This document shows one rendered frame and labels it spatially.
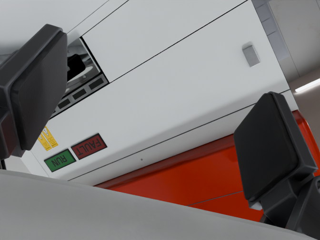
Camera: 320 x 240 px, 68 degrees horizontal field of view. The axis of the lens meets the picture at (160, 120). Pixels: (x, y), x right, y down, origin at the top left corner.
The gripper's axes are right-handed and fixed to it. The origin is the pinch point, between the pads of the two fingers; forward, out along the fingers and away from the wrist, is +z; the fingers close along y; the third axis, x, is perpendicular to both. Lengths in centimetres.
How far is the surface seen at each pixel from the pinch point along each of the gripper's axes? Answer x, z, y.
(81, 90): -37, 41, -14
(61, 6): -14.6, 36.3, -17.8
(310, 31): -186, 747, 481
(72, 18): -20, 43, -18
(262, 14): -192, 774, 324
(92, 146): -52, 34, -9
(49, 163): -65, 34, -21
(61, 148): -58, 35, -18
